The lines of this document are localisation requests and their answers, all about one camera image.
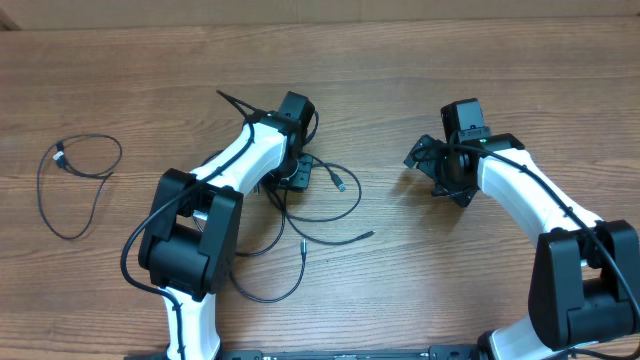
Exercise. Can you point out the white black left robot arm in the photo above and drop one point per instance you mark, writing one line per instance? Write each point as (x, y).
(189, 240)

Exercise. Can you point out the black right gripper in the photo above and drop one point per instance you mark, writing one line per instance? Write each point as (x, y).
(463, 193)

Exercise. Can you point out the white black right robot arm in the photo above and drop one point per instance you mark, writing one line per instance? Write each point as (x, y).
(584, 286)

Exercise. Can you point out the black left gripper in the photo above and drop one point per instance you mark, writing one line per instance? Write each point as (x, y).
(300, 183)

